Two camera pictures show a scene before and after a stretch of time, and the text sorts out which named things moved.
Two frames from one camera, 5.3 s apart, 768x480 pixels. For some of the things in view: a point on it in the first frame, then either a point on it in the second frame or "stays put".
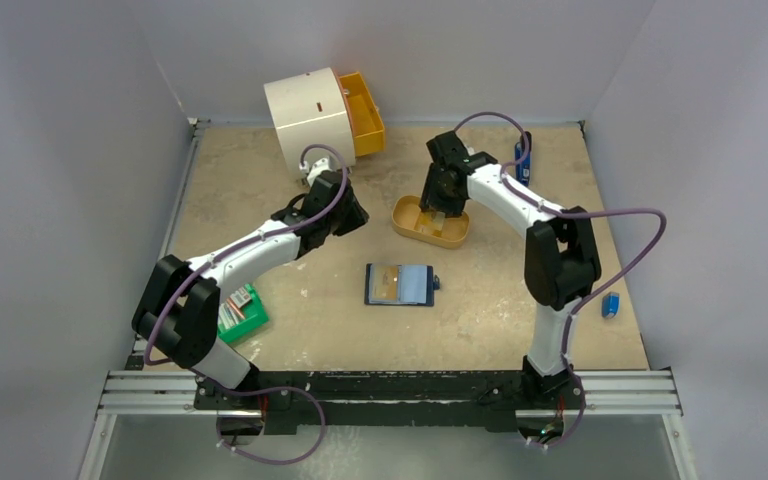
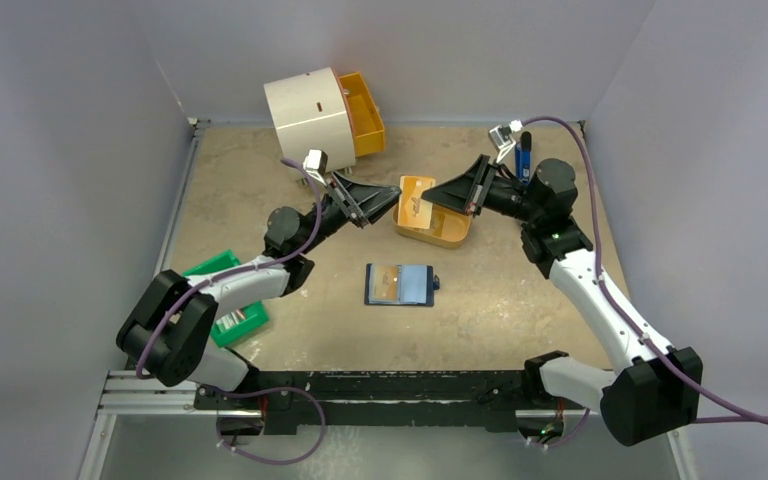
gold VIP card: (384, 282) stays put
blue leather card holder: (400, 285) stays put
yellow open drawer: (366, 121) stays put
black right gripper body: (441, 196) -> (481, 188)
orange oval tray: (412, 222) stays put
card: (438, 222) -> (413, 210)
